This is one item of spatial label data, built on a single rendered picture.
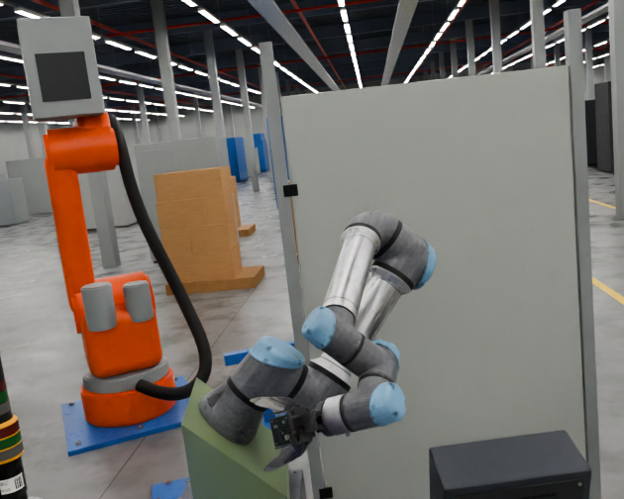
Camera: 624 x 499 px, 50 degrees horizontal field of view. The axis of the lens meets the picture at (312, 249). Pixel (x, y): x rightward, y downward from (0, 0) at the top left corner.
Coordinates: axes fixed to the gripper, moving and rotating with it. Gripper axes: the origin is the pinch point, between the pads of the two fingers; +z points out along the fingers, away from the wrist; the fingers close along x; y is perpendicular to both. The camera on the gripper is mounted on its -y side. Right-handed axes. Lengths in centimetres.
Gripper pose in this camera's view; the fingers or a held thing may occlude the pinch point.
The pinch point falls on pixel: (259, 435)
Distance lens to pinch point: 150.2
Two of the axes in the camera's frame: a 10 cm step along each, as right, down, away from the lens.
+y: -5.2, -1.0, -8.5
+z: -8.2, 3.2, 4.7
